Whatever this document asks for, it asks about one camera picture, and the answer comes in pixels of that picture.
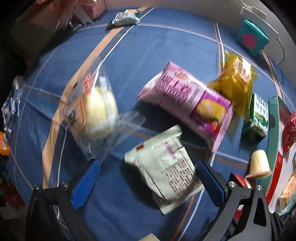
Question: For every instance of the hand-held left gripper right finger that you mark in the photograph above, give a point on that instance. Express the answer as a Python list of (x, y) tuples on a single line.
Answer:
[(210, 183)]

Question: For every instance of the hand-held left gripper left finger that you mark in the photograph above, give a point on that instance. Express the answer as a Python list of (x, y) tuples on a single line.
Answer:
[(85, 183)]

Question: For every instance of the small red snack packet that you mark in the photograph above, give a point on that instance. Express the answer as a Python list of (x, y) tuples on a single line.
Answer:
[(240, 180)]

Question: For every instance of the small cream pastry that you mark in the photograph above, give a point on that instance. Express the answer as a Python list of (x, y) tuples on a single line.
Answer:
[(260, 162)]

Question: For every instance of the clear packet with round bun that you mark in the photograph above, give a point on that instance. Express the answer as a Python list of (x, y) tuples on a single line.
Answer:
[(97, 111)]

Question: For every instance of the clear cracker packet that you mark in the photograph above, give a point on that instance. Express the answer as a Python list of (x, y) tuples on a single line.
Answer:
[(289, 192)]

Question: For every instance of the green drink carton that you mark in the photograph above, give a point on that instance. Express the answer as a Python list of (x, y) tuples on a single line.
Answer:
[(256, 118)]

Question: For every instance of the pink cake roll packet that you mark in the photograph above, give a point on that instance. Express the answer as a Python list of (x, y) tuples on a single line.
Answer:
[(180, 97)]

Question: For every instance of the teal cardboard box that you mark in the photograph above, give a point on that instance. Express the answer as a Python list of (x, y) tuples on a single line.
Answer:
[(274, 115)]

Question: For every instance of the red snack packet with cartoon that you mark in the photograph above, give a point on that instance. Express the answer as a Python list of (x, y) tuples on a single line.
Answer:
[(290, 134)]

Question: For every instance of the yellow bread packet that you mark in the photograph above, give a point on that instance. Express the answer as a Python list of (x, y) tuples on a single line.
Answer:
[(233, 83)]

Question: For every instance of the orange paper cup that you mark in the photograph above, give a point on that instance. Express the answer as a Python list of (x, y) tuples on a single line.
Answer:
[(3, 144)]

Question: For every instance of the crumpled blue and white wrapper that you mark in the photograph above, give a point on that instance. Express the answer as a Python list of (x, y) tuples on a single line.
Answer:
[(11, 109)]

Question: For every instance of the teal box with pink elephant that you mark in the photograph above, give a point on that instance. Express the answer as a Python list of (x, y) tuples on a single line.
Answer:
[(251, 38)]

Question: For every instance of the green and white snack packet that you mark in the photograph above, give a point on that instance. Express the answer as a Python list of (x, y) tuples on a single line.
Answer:
[(124, 18)]

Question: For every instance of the pink flower bouquet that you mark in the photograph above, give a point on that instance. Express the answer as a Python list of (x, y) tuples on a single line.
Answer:
[(78, 11)]

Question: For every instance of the white power strip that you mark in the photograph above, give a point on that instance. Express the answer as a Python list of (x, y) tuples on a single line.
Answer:
[(252, 11)]

